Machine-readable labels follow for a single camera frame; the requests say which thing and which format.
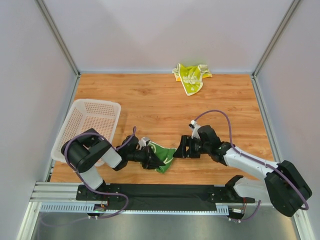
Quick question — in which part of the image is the green frog pattern towel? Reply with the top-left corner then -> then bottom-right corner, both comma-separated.
148,141 -> 177,174

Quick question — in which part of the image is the yellow green towel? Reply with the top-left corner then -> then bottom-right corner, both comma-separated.
172,63 -> 213,96

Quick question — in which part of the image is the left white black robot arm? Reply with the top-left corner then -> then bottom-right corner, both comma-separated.
60,128 -> 165,201

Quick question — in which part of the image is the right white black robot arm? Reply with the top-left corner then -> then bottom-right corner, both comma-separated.
173,124 -> 313,217

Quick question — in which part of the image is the white plastic basket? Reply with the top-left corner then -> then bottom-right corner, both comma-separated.
51,99 -> 121,166

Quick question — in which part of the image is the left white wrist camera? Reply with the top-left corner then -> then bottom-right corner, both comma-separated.
138,136 -> 150,147

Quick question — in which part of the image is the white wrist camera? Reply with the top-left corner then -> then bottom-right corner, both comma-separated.
189,120 -> 201,139
138,136 -> 150,147

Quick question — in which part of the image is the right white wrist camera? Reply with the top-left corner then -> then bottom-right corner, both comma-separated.
189,120 -> 201,139

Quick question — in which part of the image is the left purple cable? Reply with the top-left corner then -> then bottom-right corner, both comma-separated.
39,125 -> 137,227

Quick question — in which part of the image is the slotted grey cable duct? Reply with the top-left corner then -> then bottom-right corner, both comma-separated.
39,202 -> 229,216

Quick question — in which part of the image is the aluminium front rail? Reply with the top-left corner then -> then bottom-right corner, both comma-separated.
29,181 -> 305,204

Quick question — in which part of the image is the right aluminium frame post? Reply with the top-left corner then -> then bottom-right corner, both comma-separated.
251,0 -> 303,79

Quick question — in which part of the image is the aluminium frame post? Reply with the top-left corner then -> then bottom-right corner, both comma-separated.
251,0 -> 303,79
34,0 -> 81,76

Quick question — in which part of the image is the left aluminium frame post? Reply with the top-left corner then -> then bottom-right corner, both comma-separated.
34,0 -> 81,76

